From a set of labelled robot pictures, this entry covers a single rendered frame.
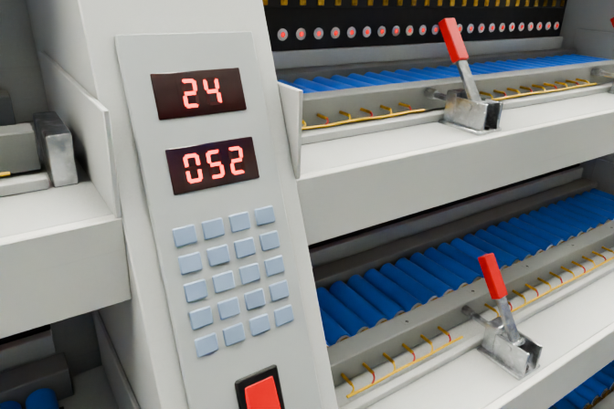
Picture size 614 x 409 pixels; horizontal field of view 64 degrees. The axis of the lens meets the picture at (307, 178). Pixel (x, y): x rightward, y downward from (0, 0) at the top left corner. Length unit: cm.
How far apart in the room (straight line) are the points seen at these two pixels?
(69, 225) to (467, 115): 29
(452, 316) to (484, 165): 14
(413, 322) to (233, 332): 20
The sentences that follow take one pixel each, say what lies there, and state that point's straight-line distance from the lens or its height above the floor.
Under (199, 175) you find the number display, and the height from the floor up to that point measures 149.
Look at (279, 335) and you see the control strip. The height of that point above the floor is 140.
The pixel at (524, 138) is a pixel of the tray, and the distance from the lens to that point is 43.
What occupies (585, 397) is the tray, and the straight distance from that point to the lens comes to 71.
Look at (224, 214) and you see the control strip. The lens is 25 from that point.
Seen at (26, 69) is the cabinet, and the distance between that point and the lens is 45.
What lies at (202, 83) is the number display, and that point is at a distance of 25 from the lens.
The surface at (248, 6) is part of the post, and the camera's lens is 28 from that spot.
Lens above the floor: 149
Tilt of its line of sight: 3 degrees down
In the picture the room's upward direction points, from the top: 10 degrees counter-clockwise
